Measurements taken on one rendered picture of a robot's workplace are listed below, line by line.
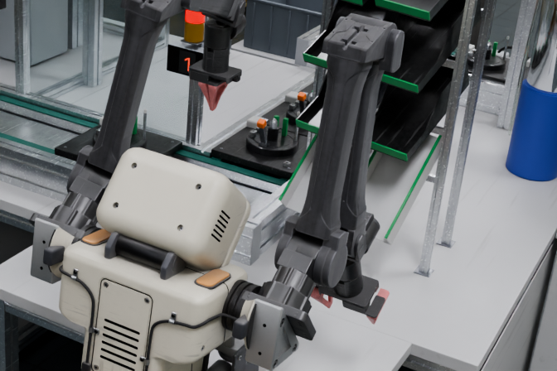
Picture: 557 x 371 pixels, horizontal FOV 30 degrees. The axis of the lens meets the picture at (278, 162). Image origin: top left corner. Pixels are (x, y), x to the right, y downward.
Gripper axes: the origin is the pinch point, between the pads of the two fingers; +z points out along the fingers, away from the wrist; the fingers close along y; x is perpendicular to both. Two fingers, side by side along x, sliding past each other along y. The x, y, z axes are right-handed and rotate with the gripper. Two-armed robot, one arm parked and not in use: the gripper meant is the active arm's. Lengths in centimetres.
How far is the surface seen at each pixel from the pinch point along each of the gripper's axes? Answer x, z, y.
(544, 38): -94, -1, -51
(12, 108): -27, 33, 80
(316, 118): -15.9, 3.7, -18.4
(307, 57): -12.5, -11.9, -16.2
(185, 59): -28.5, 3.8, 24.7
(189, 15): -29.1, -7.9, 24.4
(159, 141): -26.7, 28.2, 30.4
